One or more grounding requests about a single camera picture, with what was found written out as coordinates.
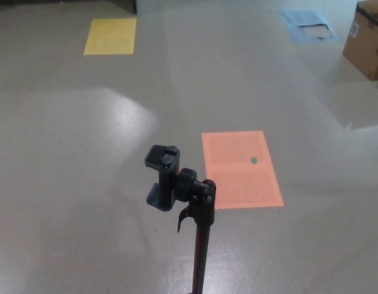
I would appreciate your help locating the black phone stand tripod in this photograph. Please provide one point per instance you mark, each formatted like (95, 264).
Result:
(203, 245)

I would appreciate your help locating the brown cardboard box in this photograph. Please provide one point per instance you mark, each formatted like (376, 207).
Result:
(364, 46)

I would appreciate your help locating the yellow paper sheet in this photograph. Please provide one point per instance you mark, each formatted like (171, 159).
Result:
(110, 36)

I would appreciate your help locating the orange paper sheet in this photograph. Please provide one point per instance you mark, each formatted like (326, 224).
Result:
(237, 147)

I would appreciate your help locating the torn blue sheet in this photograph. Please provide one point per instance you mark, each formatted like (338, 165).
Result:
(302, 23)

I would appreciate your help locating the small green sticker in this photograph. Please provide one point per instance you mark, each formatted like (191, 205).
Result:
(254, 160)

